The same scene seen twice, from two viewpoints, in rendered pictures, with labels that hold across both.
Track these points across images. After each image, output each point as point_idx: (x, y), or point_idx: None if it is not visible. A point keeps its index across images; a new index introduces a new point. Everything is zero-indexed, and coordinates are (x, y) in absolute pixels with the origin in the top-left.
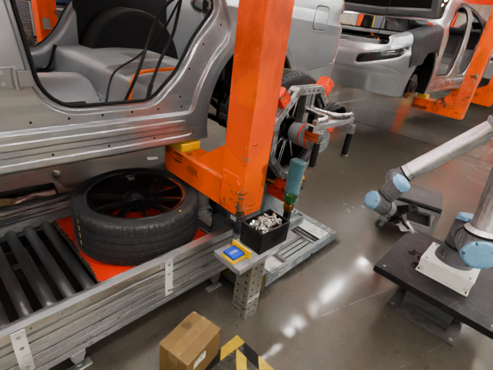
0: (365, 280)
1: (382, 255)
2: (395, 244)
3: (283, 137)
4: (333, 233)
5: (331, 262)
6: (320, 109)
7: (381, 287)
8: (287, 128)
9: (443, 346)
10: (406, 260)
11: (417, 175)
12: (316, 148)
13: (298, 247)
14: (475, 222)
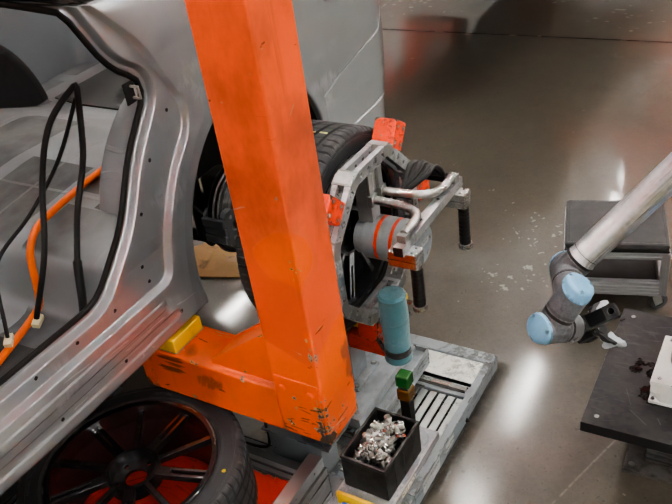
0: (575, 435)
1: (591, 368)
2: (605, 361)
3: (346, 246)
4: (492, 362)
5: (506, 421)
6: (398, 191)
7: (606, 437)
8: (347, 227)
9: None
10: (629, 388)
11: (599, 260)
12: (418, 277)
13: (439, 418)
14: None
